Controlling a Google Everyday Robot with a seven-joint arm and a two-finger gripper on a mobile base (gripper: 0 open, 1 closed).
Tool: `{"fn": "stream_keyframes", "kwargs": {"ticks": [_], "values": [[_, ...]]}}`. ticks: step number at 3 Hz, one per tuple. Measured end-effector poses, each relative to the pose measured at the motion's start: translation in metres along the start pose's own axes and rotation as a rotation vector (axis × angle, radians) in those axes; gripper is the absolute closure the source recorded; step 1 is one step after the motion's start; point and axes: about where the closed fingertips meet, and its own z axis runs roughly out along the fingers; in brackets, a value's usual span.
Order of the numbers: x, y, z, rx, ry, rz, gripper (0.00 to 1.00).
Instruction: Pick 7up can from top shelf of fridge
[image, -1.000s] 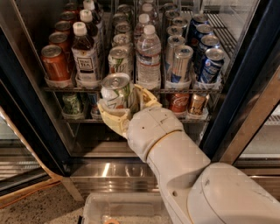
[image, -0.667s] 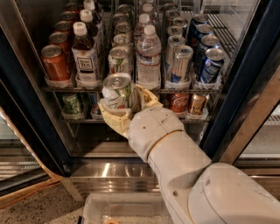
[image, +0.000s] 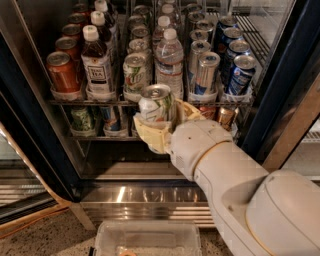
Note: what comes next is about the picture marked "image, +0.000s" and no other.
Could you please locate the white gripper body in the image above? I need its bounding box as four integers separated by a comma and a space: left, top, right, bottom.
169, 119, 233, 181

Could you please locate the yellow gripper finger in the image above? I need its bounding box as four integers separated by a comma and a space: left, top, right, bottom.
133, 113, 172, 154
176, 99, 205, 124

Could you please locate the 7up can top shelf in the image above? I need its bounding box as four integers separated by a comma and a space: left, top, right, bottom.
138, 84, 176, 122

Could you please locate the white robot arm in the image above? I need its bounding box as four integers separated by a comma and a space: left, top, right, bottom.
134, 99, 320, 256

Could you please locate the red coca-cola can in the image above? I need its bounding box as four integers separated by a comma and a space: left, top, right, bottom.
199, 106, 216, 120

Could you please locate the front silver energy drink can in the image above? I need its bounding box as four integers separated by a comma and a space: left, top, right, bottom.
195, 52, 220, 95

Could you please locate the silver energy drink can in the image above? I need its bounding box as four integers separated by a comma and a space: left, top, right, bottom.
195, 52, 220, 95
188, 40, 211, 86

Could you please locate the gold brown can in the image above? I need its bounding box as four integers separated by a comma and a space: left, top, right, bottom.
217, 107, 238, 131

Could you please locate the blue can lower shelf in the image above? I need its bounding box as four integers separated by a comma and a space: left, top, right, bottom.
100, 106, 121, 131

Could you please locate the front blue pepsi can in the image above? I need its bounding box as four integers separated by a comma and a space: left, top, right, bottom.
227, 55, 256, 96

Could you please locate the blue pepsi can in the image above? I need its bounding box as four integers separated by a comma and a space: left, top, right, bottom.
221, 40, 251, 83
218, 27, 243, 53
227, 55, 256, 96

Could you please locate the green can lower shelf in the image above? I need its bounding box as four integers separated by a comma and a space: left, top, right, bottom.
71, 106, 94, 131

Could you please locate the glass fridge door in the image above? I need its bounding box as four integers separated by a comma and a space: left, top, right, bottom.
238, 0, 320, 171

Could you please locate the front orange soda can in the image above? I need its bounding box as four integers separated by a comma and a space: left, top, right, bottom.
46, 51, 80, 93

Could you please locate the orange soda can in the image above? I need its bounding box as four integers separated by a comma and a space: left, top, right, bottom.
62, 24, 81, 40
46, 51, 80, 93
55, 37, 81, 61

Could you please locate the front clear water bottle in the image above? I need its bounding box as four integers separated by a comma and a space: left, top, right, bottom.
155, 28, 184, 99

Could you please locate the front tea bottle white cap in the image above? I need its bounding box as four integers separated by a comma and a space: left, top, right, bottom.
81, 25, 113, 93

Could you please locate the clear plastic bin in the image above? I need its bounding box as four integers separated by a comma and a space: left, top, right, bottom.
92, 220, 202, 256

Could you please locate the lower wire shelf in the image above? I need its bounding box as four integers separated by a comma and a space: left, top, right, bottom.
69, 134, 142, 141

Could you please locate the wire shelf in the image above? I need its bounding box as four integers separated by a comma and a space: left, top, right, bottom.
69, 134, 142, 141
49, 99, 251, 107

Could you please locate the top wire shelf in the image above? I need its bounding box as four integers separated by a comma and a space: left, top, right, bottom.
49, 99, 251, 107

